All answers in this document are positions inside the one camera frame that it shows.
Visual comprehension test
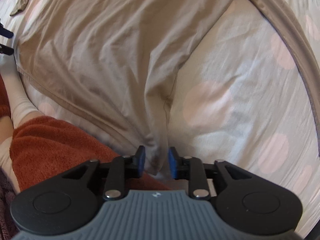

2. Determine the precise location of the white bandaged leg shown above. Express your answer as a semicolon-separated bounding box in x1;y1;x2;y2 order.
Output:
1;56;42;193

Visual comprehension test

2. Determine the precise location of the orange fluffy sleeve forearm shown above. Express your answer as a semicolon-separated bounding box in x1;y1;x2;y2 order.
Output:
0;73;173;193

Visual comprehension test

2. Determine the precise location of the polka dot bed sheet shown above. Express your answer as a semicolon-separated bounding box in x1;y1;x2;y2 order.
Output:
1;0;319;237

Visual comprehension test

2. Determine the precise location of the beige long-sleeve shirt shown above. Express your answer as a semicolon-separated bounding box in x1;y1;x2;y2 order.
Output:
15;0;319;174

